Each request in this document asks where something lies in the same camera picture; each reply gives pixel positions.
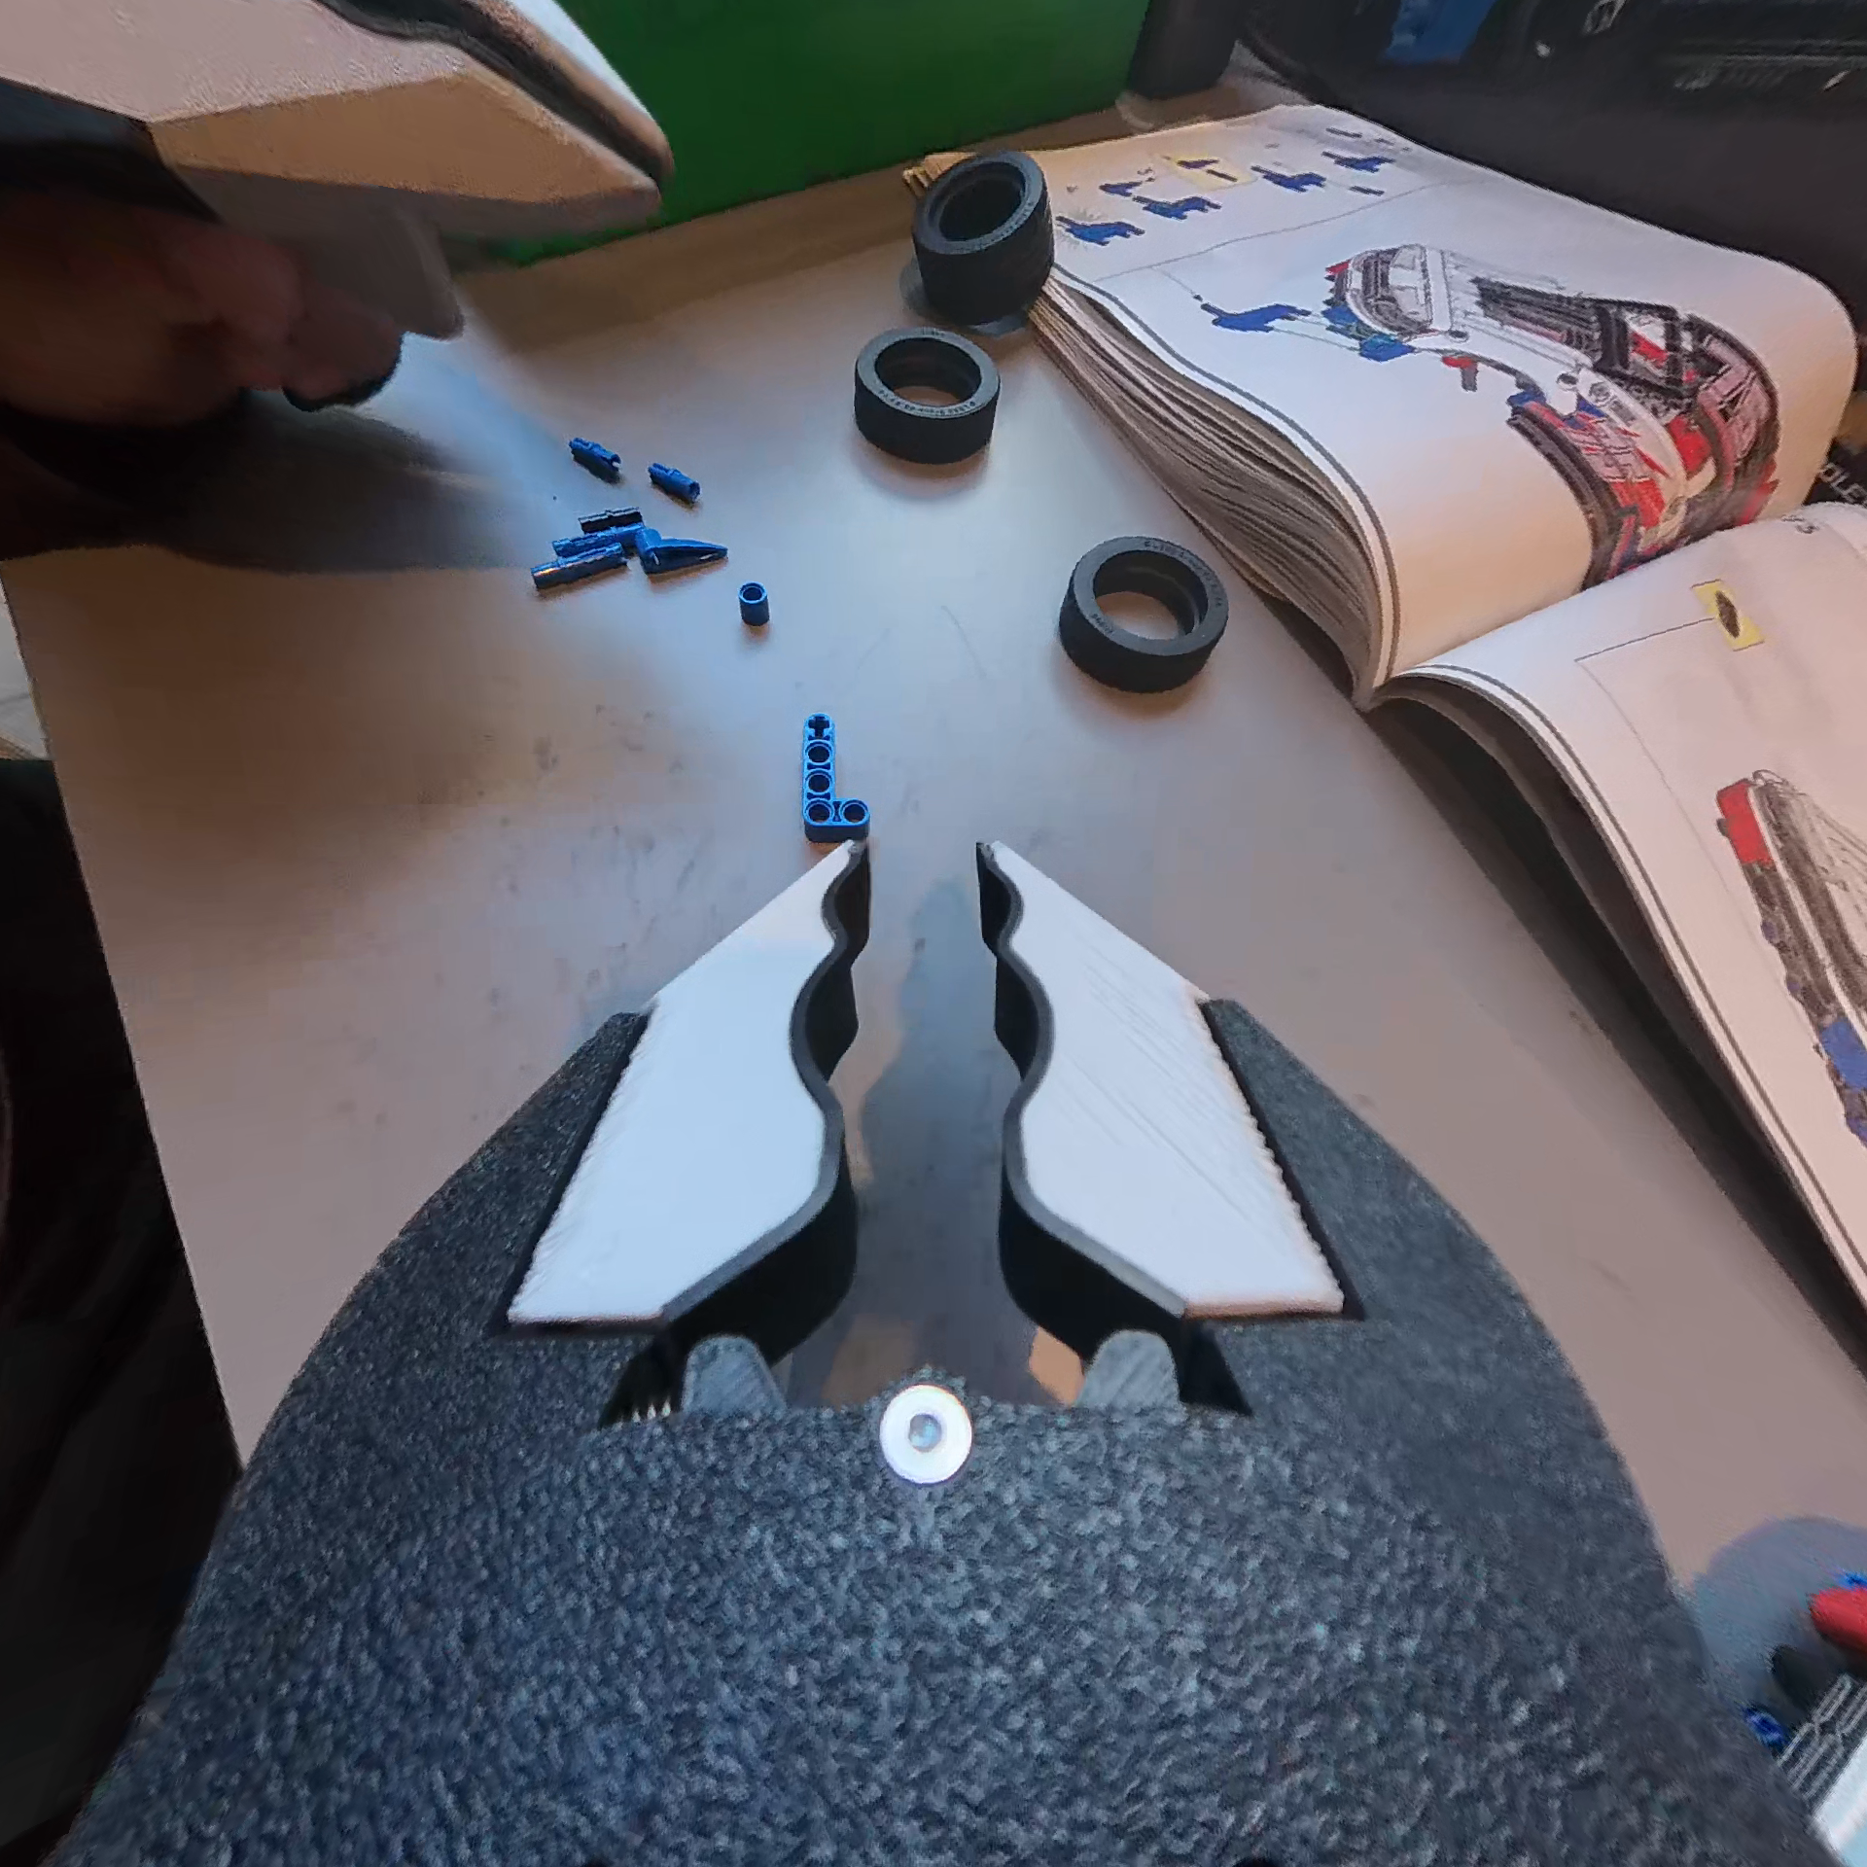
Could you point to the open instruction booklet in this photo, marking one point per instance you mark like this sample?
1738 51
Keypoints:
1459 467

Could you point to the blue curved tooth piece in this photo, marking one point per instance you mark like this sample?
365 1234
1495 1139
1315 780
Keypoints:
671 553

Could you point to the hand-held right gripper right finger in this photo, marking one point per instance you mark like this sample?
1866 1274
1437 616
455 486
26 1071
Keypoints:
1167 1151

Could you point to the black power adapter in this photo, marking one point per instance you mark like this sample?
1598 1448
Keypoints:
1180 43

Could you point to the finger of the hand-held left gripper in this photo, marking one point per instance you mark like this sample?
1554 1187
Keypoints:
365 132
570 73

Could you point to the grey desk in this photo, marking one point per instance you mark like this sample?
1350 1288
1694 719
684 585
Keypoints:
439 876

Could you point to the green box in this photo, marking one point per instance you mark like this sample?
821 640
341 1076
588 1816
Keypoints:
877 87

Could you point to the blue L-shaped beam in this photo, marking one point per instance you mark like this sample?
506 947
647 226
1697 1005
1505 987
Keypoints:
837 832

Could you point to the toy brick race car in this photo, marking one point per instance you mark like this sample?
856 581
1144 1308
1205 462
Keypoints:
1839 1606

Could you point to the person's left forearm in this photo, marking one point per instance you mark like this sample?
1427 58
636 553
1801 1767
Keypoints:
145 480

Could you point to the black toy car box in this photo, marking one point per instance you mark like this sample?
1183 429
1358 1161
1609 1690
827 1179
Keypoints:
1605 146

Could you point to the black connector pin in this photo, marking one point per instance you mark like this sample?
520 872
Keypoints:
610 518

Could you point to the black rubber tyre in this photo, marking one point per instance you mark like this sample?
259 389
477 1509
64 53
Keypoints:
1139 662
993 286
928 439

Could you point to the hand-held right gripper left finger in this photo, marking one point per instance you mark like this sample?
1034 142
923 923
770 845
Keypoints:
686 1151

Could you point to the person's left hand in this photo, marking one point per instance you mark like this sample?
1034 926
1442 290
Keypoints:
145 308

